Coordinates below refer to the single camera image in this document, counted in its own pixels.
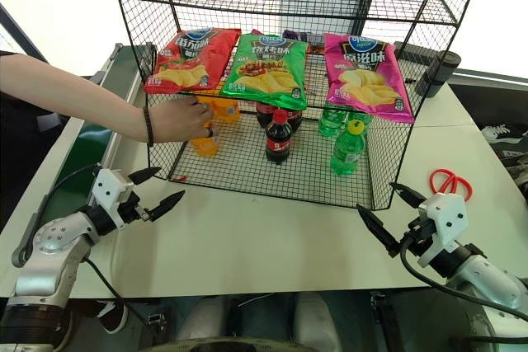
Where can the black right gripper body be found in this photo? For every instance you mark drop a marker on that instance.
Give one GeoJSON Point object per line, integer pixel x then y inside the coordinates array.
{"type": "Point", "coordinates": [418, 232]}

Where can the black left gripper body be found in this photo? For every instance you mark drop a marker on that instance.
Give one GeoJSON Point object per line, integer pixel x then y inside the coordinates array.
{"type": "Point", "coordinates": [132, 212]}

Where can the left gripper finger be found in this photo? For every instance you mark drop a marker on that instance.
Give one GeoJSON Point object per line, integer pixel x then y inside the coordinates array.
{"type": "Point", "coordinates": [144, 175]}
{"type": "Point", "coordinates": [165, 205]}

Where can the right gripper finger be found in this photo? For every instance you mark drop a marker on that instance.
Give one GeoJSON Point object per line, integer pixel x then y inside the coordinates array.
{"type": "Point", "coordinates": [408, 195]}
{"type": "Point", "coordinates": [377, 226]}

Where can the orange soda bottle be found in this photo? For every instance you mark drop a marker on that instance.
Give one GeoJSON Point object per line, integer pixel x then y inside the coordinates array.
{"type": "Point", "coordinates": [226, 111]}
{"type": "Point", "coordinates": [204, 148]}

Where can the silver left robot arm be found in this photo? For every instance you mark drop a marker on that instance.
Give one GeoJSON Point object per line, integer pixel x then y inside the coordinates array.
{"type": "Point", "coordinates": [53, 240]}

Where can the person's bare forearm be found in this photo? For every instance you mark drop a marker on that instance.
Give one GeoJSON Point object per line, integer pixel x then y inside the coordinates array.
{"type": "Point", "coordinates": [82, 96]}

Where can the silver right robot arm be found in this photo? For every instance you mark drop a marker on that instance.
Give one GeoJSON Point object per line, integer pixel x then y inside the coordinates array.
{"type": "Point", "coordinates": [491, 278]}

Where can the green conveyor belt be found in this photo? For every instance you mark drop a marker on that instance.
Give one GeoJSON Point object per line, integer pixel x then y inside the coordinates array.
{"type": "Point", "coordinates": [88, 150]}

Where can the person's bare hand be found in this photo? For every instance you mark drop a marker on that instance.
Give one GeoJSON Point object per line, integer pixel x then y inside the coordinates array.
{"type": "Point", "coordinates": [177, 121]}

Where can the green soda bottle yellow cap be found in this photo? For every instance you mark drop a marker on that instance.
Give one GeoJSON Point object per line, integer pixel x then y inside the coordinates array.
{"type": "Point", "coordinates": [330, 123]}
{"type": "Point", "coordinates": [348, 154]}
{"type": "Point", "coordinates": [362, 116]}

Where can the black white sneaker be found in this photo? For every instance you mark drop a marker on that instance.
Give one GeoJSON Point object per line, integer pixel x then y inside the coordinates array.
{"type": "Point", "coordinates": [501, 133]}

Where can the red potato chip bag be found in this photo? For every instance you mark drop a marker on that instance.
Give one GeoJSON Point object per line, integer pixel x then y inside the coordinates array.
{"type": "Point", "coordinates": [194, 61]}

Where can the person's black clothing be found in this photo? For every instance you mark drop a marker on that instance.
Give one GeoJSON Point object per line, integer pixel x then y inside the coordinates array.
{"type": "Point", "coordinates": [20, 154]}

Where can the pink potato chip bag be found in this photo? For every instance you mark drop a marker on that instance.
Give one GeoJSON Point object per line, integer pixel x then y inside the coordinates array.
{"type": "Point", "coordinates": [365, 76]}

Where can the cola bottle red label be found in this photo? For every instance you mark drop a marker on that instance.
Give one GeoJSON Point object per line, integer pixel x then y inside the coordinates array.
{"type": "Point", "coordinates": [295, 117]}
{"type": "Point", "coordinates": [280, 142]}
{"type": "Point", "coordinates": [265, 115]}

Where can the black grey cylinder device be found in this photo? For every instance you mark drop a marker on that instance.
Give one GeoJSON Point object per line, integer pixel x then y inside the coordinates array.
{"type": "Point", "coordinates": [447, 65]}

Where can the green potato chip bag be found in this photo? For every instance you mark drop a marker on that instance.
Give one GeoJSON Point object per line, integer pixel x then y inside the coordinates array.
{"type": "Point", "coordinates": [266, 69]}

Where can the black diagonal bar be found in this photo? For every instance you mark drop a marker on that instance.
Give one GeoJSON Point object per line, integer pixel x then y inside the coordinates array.
{"type": "Point", "coordinates": [22, 34]}

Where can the purple snack packet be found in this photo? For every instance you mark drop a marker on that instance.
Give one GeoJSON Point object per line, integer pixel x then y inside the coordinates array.
{"type": "Point", "coordinates": [295, 34]}

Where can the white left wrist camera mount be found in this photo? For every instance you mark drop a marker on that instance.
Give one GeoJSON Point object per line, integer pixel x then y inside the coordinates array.
{"type": "Point", "coordinates": [108, 189]}

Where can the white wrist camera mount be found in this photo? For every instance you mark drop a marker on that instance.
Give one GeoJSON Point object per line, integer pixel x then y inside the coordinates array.
{"type": "Point", "coordinates": [447, 214]}
{"type": "Point", "coordinates": [108, 189]}

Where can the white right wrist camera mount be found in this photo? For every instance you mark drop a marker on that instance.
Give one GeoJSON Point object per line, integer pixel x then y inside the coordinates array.
{"type": "Point", "coordinates": [447, 214]}

